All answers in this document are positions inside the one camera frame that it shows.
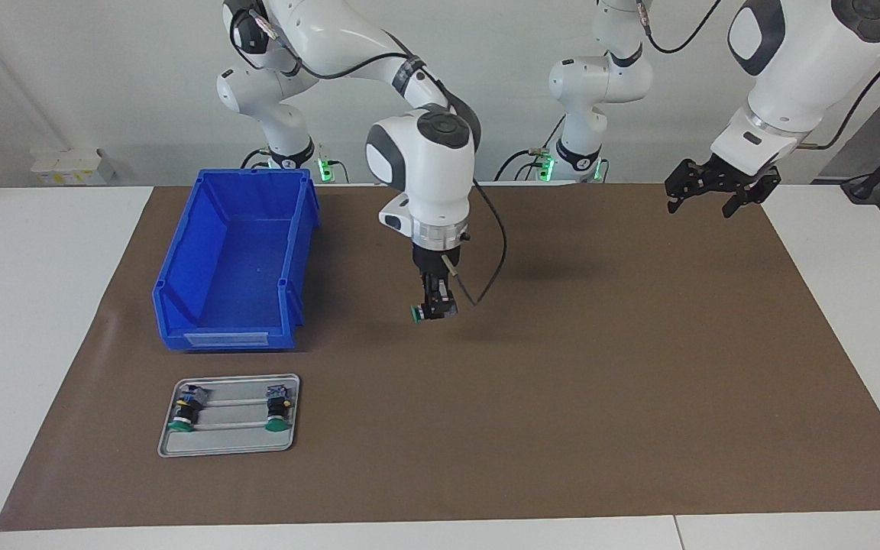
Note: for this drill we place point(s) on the brown table mat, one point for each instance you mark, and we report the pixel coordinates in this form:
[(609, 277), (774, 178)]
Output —
[(562, 397)]

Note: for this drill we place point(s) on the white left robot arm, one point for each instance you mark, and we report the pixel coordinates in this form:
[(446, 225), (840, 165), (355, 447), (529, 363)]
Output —
[(799, 69)]

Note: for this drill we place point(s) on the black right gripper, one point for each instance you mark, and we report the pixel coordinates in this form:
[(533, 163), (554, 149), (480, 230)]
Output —
[(434, 267)]

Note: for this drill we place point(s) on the green button with white block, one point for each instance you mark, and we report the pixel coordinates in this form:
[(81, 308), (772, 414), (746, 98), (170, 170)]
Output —
[(278, 409)]

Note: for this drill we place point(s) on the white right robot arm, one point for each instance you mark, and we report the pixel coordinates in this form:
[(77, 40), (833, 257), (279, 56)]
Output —
[(428, 176)]

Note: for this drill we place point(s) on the blue plastic storage bin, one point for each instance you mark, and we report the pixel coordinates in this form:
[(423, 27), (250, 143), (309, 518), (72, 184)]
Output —
[(234, 260)]

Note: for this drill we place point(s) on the white wall box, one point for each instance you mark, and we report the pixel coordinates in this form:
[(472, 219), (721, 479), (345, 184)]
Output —
[(69, 164)]

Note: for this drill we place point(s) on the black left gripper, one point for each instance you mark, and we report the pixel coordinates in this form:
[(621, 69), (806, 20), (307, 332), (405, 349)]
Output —
[(726, 182)]

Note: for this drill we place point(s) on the green lit base connector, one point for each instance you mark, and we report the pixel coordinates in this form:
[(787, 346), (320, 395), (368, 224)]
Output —
[(325, 168), (545, 168)]

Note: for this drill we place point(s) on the grey metal tray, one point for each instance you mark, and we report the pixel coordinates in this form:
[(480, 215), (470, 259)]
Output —
[(230, 441)]

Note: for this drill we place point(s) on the green push button switch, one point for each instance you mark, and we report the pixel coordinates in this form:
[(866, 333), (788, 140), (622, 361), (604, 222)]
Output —
[(415, 313)]

